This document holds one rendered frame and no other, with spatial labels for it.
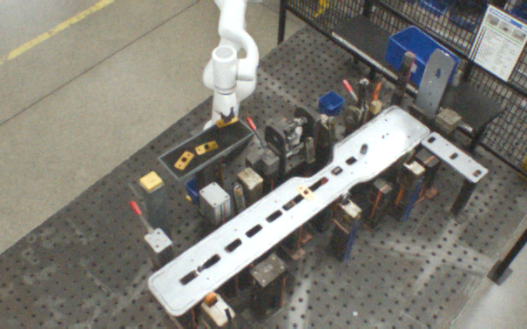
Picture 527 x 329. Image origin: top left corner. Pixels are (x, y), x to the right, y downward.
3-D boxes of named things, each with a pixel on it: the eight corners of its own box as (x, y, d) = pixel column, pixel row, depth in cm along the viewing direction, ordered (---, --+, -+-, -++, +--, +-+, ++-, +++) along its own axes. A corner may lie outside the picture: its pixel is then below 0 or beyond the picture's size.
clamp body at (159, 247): (165, 302, 228) (155, 258, 200) (150, 282, 234) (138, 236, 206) (185, 288, 232) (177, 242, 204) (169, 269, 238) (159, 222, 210)
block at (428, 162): (414, 209, 260) (429, 171, 239) (395, 193, 265) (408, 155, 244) (427, 198, 264) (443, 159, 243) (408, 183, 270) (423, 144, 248)
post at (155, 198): (161, 255, 242) (148, 194, 208) (152, 243, 245) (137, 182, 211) (176, 245, 245) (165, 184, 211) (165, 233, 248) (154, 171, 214)
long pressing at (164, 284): (179, 325, 192) (179, 324, 191) (141, 279, 203) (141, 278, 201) (433, 132, 251) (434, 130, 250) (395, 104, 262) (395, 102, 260)
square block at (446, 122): (429, 176, 273) (451, 124, 245) (416, 165, 276) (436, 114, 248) (440, 167, 276) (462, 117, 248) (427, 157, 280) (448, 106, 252)
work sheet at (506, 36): (507, 84, 249) (535, 28, 225) (465, 57, 260) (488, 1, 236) (510, 83, 250) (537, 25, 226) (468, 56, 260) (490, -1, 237)
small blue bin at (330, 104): (328, 122, 293) (330, 110, 286) (315, 110, 298) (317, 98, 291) (343, 112, 298) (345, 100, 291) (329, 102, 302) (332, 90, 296)
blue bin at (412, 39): (429, 94, 260) (435, 73, 250) (382, 57, 276) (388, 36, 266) (453, 81, 267) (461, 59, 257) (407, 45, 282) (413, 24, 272)
